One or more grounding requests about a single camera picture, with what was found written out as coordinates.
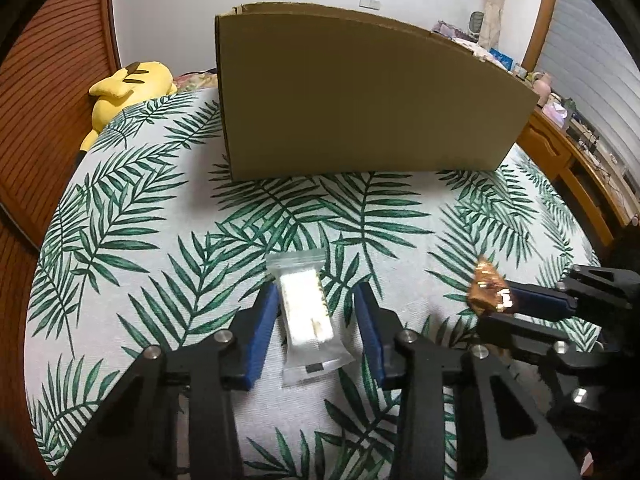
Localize gold brown candy packet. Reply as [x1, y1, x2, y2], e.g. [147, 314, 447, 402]
[466, 256, 514, 316]

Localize clear white wafer packet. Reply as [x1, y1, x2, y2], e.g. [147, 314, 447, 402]
[266, 249, 354, 387]

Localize palm leaf print cloth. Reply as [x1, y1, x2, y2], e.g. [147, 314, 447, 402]
[25, 89, 598, 479]

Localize wooden sideboard cabinet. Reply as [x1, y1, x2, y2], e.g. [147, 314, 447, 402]
[518, 108, 639, 259]

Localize pink tissue box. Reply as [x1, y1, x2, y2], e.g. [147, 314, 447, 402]
[542, 92, 573, 131]

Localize pink thermos jug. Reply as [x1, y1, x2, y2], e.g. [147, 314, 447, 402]
[532, 73, 552, 108]

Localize brown cardboard box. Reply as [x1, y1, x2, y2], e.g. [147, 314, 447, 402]
[215, 2, 537, 181]

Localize grey window blind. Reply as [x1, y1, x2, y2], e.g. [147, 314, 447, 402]
[536, 0, 640, 180]

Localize floral bed blanket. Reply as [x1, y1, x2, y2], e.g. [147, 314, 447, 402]
[174, 70, 218, 92]

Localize yellow Pikachu plush toy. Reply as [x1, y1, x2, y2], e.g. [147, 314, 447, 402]
[78, 61, 177, 159]

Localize white small fan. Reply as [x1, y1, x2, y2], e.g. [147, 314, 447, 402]
[468, 11, 484, 41]

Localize folded floral cloth pile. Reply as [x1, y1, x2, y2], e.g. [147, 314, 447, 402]
[431, 21, 498, 63]

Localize wooden louvered wardrobe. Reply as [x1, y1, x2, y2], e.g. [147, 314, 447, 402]
[1, 0, 119, 469]

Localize white wall switch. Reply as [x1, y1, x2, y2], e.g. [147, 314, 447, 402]
[359, 0, 381, 11]

